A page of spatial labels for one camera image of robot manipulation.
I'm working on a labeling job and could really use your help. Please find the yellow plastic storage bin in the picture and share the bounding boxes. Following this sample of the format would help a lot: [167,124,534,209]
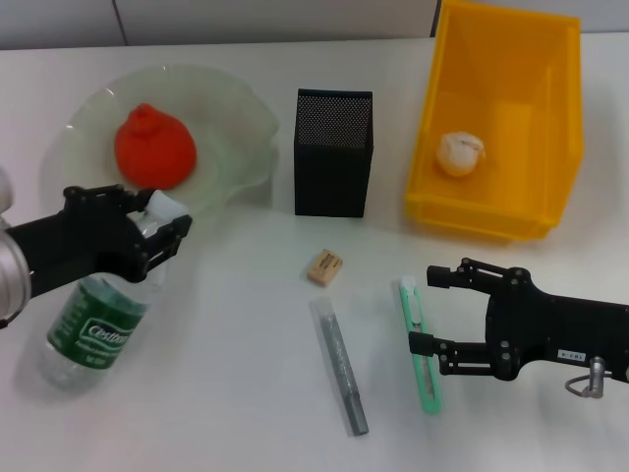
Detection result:
[403,0,587,243]

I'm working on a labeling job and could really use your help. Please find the black mesh pen holder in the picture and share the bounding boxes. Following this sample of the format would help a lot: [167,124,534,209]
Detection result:
[293,88,374,218]

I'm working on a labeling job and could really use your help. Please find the right gripper connector cable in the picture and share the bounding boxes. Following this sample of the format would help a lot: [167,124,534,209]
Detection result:
[564,356,615,399]

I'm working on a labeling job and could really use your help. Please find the mint green utility knife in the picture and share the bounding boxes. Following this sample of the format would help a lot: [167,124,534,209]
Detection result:
[395,275,443,415]

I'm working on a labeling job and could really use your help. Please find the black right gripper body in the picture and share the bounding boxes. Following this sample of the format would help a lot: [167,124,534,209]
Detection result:
[484,267,629,383]

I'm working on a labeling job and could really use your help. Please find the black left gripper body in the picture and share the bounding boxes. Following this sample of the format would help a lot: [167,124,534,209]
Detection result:
[7,185,148,299]

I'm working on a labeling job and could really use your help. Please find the clear green-label water bottle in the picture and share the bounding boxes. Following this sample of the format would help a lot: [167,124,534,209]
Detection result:
[38,191,191,392]

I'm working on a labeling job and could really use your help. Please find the tan eraser block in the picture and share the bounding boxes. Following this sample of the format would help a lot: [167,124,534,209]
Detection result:
[302,249,343,285]

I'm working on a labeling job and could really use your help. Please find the pale green glass plate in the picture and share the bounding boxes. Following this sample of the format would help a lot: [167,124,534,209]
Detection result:
[63,63,281,230]

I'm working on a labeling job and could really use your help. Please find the orange fruit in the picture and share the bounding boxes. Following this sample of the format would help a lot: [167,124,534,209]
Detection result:
[113,101,199,194]

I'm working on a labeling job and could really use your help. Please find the grey pen with clear cap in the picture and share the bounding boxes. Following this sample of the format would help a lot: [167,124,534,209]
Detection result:
[308,297,370,438]

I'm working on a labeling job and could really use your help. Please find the white paper ball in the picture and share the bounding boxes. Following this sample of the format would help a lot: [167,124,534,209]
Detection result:
[435,130,487,177]

